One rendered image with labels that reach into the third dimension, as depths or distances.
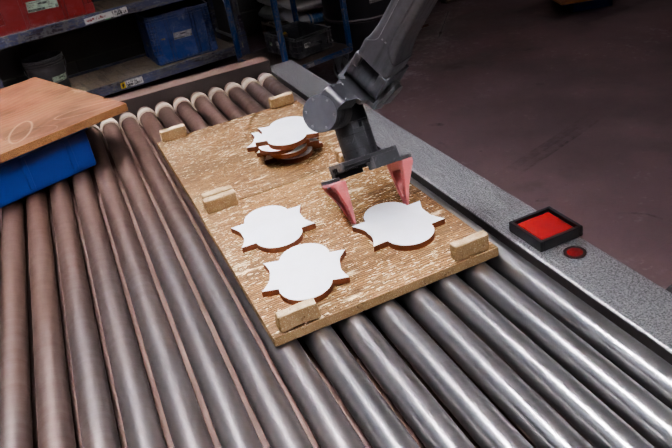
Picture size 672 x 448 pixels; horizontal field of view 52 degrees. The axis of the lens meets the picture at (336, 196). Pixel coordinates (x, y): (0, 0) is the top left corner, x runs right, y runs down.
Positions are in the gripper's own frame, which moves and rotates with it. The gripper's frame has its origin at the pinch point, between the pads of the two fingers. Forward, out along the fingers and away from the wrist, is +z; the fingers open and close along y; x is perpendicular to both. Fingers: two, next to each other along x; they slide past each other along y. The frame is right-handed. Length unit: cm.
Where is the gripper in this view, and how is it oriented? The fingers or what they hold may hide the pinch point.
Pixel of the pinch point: (379, 209)
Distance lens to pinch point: 112.2
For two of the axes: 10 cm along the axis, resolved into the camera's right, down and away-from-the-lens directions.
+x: -3.0, 0.4, 9.5
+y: 9.0, -3.2, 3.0
